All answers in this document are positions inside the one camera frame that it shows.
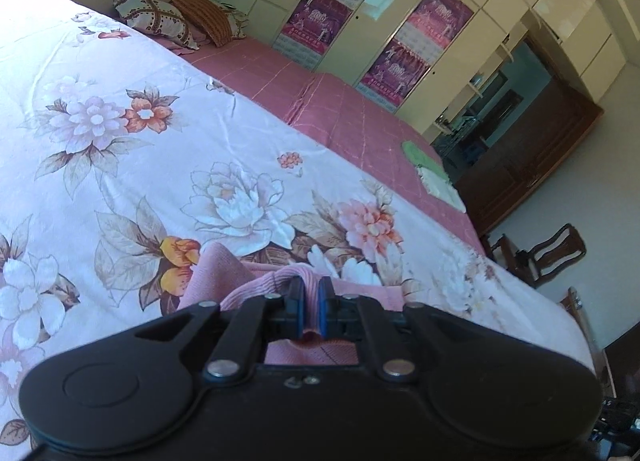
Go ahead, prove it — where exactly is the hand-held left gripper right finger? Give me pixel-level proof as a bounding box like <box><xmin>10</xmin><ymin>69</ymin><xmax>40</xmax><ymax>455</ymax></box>
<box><xmin>319</xmin><ymin>276</ymin><xmax>496</xmax><ymax>383</ymax></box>

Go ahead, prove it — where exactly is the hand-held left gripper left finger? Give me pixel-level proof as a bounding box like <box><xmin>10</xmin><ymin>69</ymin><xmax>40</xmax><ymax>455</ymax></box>
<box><xmin>134</xmin><ymin>276</ymin><xmax>306</xmax><ymax>383</ymax></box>

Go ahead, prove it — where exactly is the pink sweater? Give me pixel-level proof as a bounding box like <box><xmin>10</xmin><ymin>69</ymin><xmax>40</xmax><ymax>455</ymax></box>
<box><xmin>175</xmin><ymin>241</ymin><xmax>416</xmax><ymax>367</ymax></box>

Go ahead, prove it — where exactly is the folded white cloth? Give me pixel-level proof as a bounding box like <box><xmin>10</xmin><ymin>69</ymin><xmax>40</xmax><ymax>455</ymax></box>
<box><xmin>419</xmin><ymin>168</ymin><xmax>468</xmax><ymax>214</ymax></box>

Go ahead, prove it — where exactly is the folded green cloth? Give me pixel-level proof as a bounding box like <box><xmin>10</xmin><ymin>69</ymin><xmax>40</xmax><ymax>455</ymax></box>
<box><xmin>402</xmin><ymin>140</ymin><xmax>448</xmax><ymax>179</ymax></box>

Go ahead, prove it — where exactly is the pink checked bed cover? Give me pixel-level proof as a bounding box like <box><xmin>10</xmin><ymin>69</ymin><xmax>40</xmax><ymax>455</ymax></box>
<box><xmin>150</xmin><ymin>36</ymin><xmax>488</xmax><ymax>257</ymax></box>

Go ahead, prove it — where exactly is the white floral bed sheet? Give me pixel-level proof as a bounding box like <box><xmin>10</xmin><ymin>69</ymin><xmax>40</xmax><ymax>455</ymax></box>
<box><xmin>0</xmin><ymin>0</ymin><xmax>596</xmax><ymax>452</ymax></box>

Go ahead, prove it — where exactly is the dark wooden chair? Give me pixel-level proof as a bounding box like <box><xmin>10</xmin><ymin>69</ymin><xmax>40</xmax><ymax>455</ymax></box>
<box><xmin>480</xmin><ymin>223</ymin><xmax>588</xmax><ymax>289</ymax></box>

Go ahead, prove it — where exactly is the brown wooden door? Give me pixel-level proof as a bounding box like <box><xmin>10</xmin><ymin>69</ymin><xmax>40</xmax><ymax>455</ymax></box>
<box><xmin>457</xmin><ymin>86</ymin><xmax>603</xmax><ymax>237</ymax></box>

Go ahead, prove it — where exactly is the cream open shelf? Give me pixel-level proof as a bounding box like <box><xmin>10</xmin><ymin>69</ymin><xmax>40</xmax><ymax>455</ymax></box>
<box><xmin>430</xmin><ymin>16</ymin><xmax>531</xmax><ymax>142</ymax></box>

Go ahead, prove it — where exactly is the striped patterned pillow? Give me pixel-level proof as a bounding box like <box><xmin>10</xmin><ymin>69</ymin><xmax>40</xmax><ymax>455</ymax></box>
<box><xmin>210</xmin><ymin>0</ymin><xmax>249</xmax><ymax>40</ymax></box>

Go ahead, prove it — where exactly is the orange brown pillow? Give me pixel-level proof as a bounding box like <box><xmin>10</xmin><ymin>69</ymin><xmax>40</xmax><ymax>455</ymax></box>
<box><xmin>170</xmin><ymin>0</ymin><xmax>236</xmax><ymax>48</ymax></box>

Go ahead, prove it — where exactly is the black television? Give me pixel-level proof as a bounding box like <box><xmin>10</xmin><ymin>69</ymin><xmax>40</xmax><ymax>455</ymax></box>
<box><xmin>602</xmin><ymin>326</ymin><xmax>640</xmax><ymax>397</ymax></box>

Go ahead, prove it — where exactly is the cream patterned pillow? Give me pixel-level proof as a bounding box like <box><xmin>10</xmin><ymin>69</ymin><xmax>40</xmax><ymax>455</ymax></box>
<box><xmin>111</xmin><ymin>0</ymin><xmax>201</xmax><ymax>50</ymax></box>

